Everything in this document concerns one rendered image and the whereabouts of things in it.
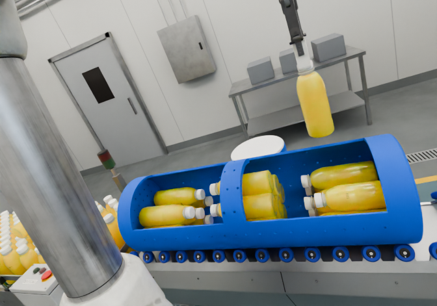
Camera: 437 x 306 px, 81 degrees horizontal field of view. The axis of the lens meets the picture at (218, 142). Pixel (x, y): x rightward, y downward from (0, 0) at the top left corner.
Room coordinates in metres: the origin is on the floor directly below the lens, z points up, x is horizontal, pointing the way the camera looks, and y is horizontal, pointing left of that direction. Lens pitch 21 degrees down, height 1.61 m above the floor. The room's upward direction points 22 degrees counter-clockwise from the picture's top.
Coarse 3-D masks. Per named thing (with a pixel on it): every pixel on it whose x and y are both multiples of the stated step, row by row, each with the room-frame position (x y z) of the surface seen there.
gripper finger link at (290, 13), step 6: (282, 0) 0.60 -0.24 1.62; (282, 6) 0.60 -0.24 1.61; (288, 6) 0.61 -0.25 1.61; (294, 6) 0.60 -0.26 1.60; (288, 12) 0.60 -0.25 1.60; (294, 12) 0.60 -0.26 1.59; (288, 18) 0.60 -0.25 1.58; (294, 18) 0.60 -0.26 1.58; (288, 24) 0.61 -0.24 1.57; (294, 24) 0.60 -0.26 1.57; (294, 30) 0.60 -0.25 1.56; (300, 36) 0.60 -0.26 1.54
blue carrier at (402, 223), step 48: (336, 144) 0.65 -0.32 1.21; (384, 144) 0.53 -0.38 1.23; (144, 192) 0.93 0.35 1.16; (240, 192) 0.61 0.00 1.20; (288, 192) 0.77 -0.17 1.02; (384, 192) 0.45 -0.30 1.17; (144, 240) 0.73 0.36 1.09; (192, 240) 0.65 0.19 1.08; (240, 240) 0.59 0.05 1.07; (288, 240) 0.53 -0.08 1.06; (336, 240) 0.48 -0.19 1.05; (384, 240) 0.44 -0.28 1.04
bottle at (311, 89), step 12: (300, 72) 0.65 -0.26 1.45; (312, 72) 0.64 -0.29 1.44; (300, 84) 0.64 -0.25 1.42; (312, 84) 0.62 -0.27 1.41; (300, 96) 0.64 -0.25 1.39; (312, 96) 0.62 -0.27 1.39; (324, 96) 0.62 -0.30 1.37; (312, 108) 0.62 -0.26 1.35; (324, 108) 0.62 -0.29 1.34; (312, 120) 0.63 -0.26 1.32; (324, 120) 0.62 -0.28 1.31; (312, 132) 0.64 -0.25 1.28; (324, 132) 0.62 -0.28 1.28
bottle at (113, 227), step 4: (112, 220) 0.95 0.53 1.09; (116, 220) 0.96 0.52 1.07; (108, 224) 0.94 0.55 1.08; (112, 224) 0.94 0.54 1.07; (116, 224) 0.94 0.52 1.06; (112, 228) 0.93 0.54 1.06; (116, 228) 0.93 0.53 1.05; (112, 232) 0.92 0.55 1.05; (116, 232) 0.92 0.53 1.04; (116, 236) 0.92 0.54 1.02; (120, 236) 0.93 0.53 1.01; (116, 240) 0.92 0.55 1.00; (120, 240) 0.92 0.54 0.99; (120, 244) 0.92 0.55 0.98; (128, 252) 0.92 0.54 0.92
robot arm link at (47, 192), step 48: (0, 0) 0.39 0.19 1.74; (0, 48) 0.38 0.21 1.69; (0, 96) 0.36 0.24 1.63; (0, 144) 0.35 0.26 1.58; (48, 144) 0.37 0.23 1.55; (48, 192) 0.35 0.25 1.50; (48, 240) 0.33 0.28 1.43; (96, 240) 0.36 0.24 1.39; (96, 288) 0.33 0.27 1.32; (144, 288) 0.35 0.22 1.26
